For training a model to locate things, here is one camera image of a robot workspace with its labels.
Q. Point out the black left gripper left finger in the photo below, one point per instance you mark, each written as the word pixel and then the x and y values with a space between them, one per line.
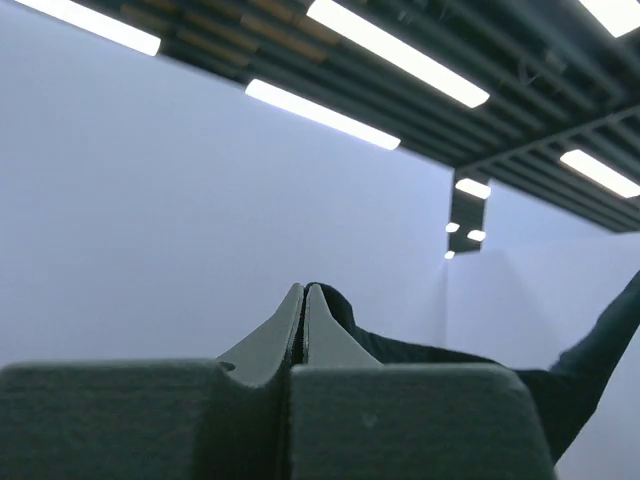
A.
pixel 220 418

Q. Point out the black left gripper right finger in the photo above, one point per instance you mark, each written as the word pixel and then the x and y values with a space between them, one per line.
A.
pixel 353 417

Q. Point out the black t-shirt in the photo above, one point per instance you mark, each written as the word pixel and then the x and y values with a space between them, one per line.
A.
pixel 566 395

